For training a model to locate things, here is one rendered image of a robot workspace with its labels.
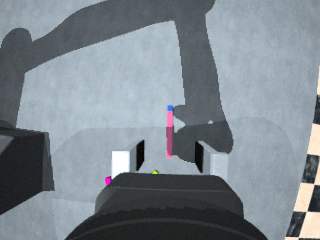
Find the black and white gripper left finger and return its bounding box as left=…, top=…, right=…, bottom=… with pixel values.
left=112, top=139, right=145, bottom=179

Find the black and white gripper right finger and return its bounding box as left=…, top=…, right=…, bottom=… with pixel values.
left=195, top=141, right=229, bottom=183

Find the small magenta block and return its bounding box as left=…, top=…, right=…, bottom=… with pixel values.
left=105, top=176, right=112, bottom=185

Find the pink rod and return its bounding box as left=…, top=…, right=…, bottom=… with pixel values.
left=167, top=112, right=173, bottom=158

